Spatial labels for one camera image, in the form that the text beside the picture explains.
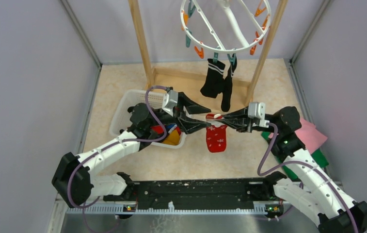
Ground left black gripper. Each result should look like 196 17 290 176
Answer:
147 92 211 134

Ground black sock white stripes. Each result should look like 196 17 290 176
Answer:
221 56 238 112

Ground red Santa snowflake sock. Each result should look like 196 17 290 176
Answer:
206 113 227 153

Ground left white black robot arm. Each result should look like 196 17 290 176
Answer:
51 88 211 208

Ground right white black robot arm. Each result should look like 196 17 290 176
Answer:
216 102 367 233

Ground black sock blue squares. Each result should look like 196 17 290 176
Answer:
165 124 180 133

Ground yellow sock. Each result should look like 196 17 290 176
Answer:
162 131 180 146

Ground white plastic laundry basket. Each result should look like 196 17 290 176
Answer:
109 89 187 149

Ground pink cloth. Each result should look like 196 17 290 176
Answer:
264 118 327 159

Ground green cloth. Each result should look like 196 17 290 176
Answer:
261 132 329 182

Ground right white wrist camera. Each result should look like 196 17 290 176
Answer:
247 102 266 118

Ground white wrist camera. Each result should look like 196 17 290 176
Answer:
162 89 178 114
247 102 266 118

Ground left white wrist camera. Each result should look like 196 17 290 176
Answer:
162 89 178 114

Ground wooden hanger stand frame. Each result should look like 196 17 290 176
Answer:
128 0 288 109

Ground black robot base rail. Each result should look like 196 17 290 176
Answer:
103 178 284 217

